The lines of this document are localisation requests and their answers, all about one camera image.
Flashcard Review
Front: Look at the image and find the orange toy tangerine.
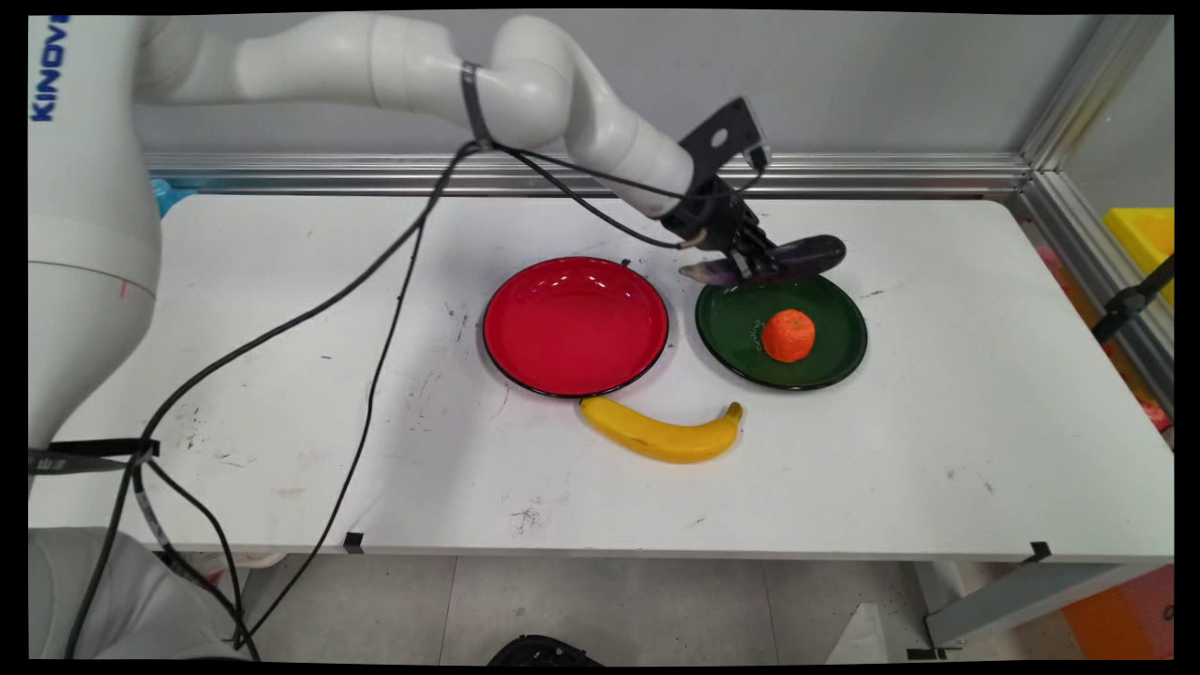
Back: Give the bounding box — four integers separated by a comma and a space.
761, 308, 817, 364

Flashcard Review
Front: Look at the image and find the grey table leg brace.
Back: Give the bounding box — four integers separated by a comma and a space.
907, 561, 1173, 661

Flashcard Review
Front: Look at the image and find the black camera stand clamp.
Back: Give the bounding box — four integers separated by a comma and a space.
1090, 254, 1175, 344

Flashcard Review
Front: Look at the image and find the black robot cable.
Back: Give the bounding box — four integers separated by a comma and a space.
62, 137, 762, 657

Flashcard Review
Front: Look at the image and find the orange box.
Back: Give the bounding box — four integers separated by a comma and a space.
1062, 564, 1175, 661

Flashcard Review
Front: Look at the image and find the red round plate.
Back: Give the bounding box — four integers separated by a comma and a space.
482, 256, 670, 398

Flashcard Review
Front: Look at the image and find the yellow plastic bin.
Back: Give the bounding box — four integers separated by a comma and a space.
1102, 207, 1175, 310

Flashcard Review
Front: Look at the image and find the dark purple toy eggplant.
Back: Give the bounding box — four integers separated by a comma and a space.
679, 234, 848, 287

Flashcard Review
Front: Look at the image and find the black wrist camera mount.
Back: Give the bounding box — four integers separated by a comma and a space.
679, 97, 773, 181

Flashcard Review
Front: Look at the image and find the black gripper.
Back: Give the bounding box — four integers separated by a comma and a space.
660, 174, 783, 284

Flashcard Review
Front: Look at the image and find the dark green round plate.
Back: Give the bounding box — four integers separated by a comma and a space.
695, 272, 869, 392

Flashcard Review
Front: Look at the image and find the black round floor object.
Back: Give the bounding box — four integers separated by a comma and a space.
487, 635, 606, 668

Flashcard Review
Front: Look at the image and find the aluminium frame rail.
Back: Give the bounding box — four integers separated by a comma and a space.
141, 14, 1175, 413

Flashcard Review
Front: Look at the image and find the yellow toy banana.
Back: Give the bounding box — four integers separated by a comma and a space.
579, 396, 744, 465

